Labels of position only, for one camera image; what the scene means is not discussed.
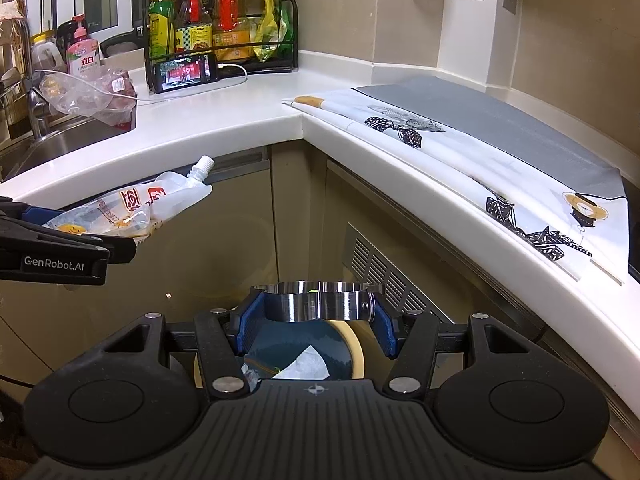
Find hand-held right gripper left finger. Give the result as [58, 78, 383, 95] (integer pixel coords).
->
[100, 290, 271, 401]

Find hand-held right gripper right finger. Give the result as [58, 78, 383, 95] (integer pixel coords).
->
[367, 292, 535, 400]

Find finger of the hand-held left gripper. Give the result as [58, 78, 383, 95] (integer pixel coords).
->
[0, 197, 62, 226]
[0, 224, 138, 263]

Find cream trash bin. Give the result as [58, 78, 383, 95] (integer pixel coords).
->
[192, 317, 366, 391]

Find metal flower cutter ring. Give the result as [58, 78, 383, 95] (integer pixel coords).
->
[250, 280, 386, 322]

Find white spout pouch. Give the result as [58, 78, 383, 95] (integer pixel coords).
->
[42, 156, 216, 241]

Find cabinet vent grille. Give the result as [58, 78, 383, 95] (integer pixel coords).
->
[342, 222, 453, 316]

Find white paper scrap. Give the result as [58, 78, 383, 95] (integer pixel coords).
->
[272, 345, 331, 380]

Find steel sink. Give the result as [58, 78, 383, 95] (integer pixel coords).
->
[0, 115, 136, 181]

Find steel faucet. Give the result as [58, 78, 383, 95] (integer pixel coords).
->
[20, 17, 56, 141]

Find beige base cabinet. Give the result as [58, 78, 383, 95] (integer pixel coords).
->
[0, 140, 640, 480]

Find clear bag with pink contents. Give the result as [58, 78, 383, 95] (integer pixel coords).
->
[37, 67, 138, 133]

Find white plastic jug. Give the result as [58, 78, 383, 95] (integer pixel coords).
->
[30, 30, 68, 73]

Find pink dish soap bottle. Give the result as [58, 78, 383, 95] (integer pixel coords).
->
[66, 14, 103, 81]

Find white geometric print mat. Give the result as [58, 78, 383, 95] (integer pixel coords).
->
[281, 85, 631, 287]

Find black smartphone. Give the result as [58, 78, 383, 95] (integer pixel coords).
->
[152, 52, 221, 95]

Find yellow cap green bottle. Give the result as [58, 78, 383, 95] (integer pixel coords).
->
[148, 0, 178, 58]

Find grey mat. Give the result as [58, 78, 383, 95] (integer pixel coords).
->
[350, 75, 626, 201]

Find red cap checkered label bottle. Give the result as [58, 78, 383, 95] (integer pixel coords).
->
[175, 0, 213, 53]

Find dark cooktop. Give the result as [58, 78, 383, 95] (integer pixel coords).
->
[622, 180, 640, 281]

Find black metal spice rack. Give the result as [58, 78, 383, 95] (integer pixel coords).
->
[142, 0, 299, 93]

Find gold cap oil bottle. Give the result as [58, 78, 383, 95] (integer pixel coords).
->
[212, 0, 253, 61]

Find yellow green snack bag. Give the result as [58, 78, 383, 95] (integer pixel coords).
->
[252, 0, 281, 63]

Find white charging cable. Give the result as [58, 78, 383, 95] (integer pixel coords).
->
[30, 62, 249, 106]

